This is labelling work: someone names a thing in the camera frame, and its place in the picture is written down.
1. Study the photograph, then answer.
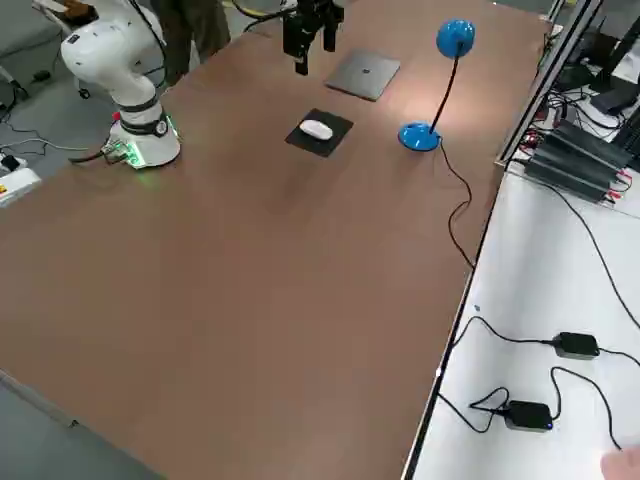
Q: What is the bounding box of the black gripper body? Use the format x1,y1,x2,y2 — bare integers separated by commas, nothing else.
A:
294,0,335,20

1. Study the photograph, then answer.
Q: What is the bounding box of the blue desk lamp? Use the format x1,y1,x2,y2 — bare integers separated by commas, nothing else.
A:
397,18,477,153

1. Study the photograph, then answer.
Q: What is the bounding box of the silver closed laptop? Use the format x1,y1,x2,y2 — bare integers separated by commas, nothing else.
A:
323,48,402,103

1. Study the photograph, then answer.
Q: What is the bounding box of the black mouse pad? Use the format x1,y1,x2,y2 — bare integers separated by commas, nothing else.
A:
284,107,355,159

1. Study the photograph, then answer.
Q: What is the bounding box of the white computer mouse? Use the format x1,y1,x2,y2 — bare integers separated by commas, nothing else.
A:
298,119,334,141

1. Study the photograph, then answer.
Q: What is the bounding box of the person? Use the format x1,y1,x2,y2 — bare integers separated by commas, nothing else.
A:
149,0,232,87

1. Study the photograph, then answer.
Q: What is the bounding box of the black ribbed power supply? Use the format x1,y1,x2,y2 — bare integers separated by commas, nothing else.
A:
554,119,634,164
537,133,629,185
522,148,615,204

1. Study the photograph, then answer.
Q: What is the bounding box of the white control box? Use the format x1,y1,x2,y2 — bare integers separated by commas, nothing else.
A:
0,167,44,211

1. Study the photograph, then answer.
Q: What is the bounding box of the black power adapter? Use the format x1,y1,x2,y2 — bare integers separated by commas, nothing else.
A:
503,399,554,434
552,331,601,359

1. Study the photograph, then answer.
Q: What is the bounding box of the black lamp cable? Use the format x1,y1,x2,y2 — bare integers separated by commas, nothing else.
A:
435,142,477,271

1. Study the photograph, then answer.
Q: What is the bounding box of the aluminium frame post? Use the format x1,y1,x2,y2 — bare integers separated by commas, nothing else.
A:
494,0,594,169

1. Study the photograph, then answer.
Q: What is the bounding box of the black adapter cable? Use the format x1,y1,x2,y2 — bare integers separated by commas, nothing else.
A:
439,314,557,381

